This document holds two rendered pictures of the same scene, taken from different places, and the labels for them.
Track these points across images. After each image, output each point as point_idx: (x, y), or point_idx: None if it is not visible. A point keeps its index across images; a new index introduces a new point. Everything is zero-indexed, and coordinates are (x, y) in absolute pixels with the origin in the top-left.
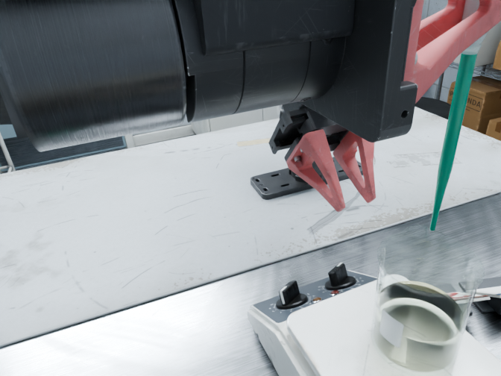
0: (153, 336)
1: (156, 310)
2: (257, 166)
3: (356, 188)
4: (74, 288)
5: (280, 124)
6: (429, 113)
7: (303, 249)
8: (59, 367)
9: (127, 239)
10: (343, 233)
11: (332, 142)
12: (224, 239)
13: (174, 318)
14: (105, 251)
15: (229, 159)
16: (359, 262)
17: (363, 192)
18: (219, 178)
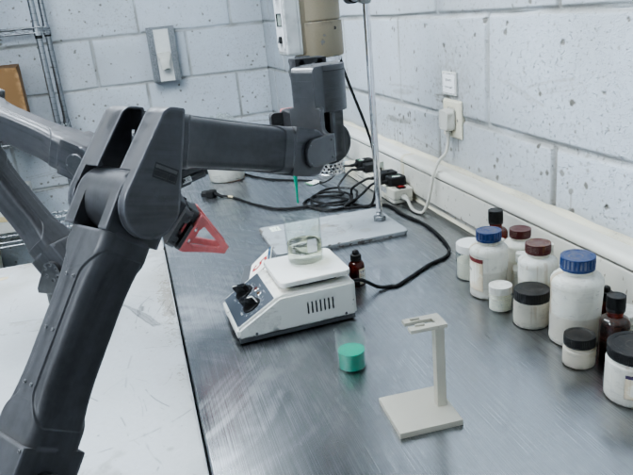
0: (233, 382)
1: (206, 384)
2: (18, 351)
3: (208, 245)
4: (151, 434)
5: (185, 219)
6: (17, 266)
7: (176, 328)
8: (243, 418)
9: (92, 417)
10: (170, 313)
11: (180, 230)
12: (137, 362)
13: (219, 375)
14: (102, 428)
15: None
16: (204, 309)
17: (216, 242)
18: (19, 372)
